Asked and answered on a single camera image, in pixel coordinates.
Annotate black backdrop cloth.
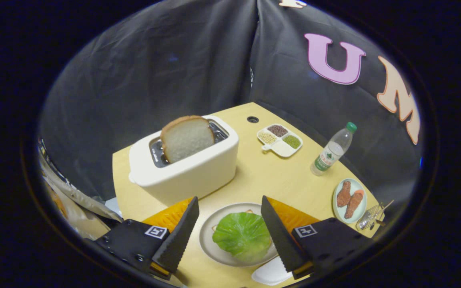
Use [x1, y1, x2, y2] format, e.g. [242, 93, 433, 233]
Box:
[38, 0, 423, 208]

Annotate metal spoon light wooden handle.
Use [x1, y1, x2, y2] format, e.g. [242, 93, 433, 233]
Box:
[358, 200, 394, 229]

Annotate round beige plate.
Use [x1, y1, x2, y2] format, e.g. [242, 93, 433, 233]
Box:
[199, 202, 279, 268]

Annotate toast slice under ham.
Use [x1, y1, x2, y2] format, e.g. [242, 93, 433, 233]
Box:
[211, 208, 255, 232]

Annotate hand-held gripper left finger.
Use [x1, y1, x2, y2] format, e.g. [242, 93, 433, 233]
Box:
[94, 196, 200, 280]

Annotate white divided condiment dish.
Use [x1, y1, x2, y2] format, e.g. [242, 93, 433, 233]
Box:
[257, 124, 303, 158]

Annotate pale green oval plate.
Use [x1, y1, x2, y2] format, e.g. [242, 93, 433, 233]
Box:
[333, 178, 368, 224]

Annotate white rounded square plate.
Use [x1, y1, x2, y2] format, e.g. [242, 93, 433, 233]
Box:
[251, 256, 295, 286]

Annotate fried meat piece orange end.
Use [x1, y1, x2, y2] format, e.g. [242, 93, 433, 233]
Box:
[345, 189, 364, 219]

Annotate plain white bread slice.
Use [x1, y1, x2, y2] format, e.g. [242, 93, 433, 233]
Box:
[160, 116, 215, 164]

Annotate beige cardboard boxes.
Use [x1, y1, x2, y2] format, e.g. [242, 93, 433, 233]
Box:
[38, 138, 123, 240]

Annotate clear plastic water bottle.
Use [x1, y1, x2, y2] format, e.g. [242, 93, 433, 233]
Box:
[310, 122, 357, 176]

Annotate cream toaster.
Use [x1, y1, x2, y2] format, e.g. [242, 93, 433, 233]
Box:
[128, 115, 239, 206]

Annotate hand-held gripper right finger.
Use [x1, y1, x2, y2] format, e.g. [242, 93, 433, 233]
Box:
[261, 195, 375, 280]

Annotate brown fried meat piece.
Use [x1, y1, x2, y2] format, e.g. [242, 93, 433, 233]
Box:
[337, 181, 352, 208]

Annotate green lettuce leaf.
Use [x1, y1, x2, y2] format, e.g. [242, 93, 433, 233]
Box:
[212, 212, 273, 264]

